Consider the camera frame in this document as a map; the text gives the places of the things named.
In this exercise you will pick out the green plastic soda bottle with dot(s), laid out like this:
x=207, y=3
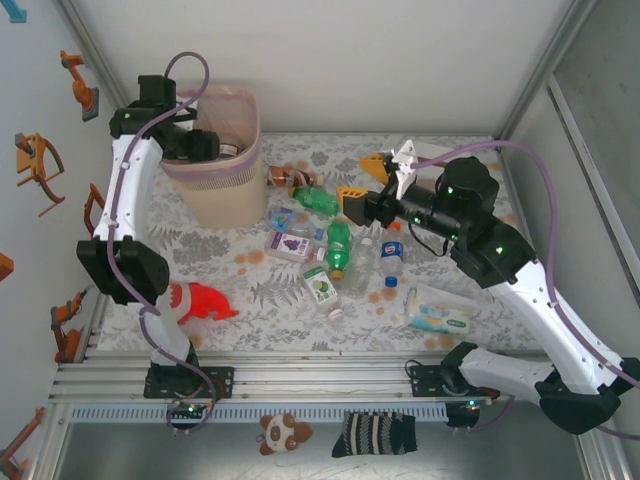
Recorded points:
x=317, y=200
x=337, y=245

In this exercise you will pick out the pepsi logo blue bottle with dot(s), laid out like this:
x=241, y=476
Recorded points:
x=392, y=251

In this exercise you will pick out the clear bottle white cap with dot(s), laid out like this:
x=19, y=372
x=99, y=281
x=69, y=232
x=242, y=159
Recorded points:
x=360, y=270

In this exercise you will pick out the brown copper coffee bottle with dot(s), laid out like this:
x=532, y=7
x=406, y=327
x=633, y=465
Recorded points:
x=290, y=176

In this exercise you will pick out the blue cartoon label bottle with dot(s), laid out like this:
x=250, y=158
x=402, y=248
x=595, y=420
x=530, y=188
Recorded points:
x=282, y=217

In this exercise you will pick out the purple grape label bottle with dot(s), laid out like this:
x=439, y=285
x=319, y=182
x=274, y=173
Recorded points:
x=292, y=245

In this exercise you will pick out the lime label clear bottle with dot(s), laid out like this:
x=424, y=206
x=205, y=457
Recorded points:
x=320, y=287

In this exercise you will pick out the red cap clear bottle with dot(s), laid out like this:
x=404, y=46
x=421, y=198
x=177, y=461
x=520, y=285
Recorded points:
x=229, y=149

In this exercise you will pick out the beige plastic waste bin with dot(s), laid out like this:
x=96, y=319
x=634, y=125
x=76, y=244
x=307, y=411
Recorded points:
x=225, y=200

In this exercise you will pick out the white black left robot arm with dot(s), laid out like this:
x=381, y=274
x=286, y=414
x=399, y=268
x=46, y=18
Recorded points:
x=125, y=190

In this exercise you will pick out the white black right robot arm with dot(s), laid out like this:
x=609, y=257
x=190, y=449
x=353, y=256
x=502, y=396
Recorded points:
x=550, y=320

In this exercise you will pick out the pink waste bin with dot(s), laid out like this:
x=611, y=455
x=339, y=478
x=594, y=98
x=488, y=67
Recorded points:
x=235, y=170

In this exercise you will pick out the floral patterned tablecloth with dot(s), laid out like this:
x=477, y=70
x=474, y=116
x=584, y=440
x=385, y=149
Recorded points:
x=310, y=330

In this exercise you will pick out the wet wipes pack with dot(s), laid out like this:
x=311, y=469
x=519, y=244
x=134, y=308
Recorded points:
x=440, y=320

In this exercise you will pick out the red shark plush toy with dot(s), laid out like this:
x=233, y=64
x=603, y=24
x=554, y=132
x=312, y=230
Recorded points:
x=210, y=302

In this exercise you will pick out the small controller board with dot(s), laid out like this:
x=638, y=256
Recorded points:
x=189, y=410
x=460, y=417

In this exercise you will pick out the black white striped sock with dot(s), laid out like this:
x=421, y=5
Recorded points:
x=375, y=435

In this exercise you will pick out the brown white panda plush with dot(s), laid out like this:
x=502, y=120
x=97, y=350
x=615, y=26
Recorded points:
x=282, y=434

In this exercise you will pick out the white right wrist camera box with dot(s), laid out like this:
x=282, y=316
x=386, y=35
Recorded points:
x=402, y=160

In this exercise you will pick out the aluminium frame post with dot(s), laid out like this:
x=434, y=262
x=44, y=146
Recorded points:
x=544, y=75
x=91, y=45

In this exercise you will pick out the orange claw wall sticker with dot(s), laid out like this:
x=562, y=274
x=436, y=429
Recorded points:
x=30, y=165

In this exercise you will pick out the blue wall sticker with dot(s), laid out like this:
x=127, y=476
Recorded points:
x=17, y=12

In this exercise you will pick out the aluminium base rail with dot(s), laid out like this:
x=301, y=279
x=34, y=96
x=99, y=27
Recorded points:
x=325, y=385

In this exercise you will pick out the orange block wall sticker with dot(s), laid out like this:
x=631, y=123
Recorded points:
x=5, y=267

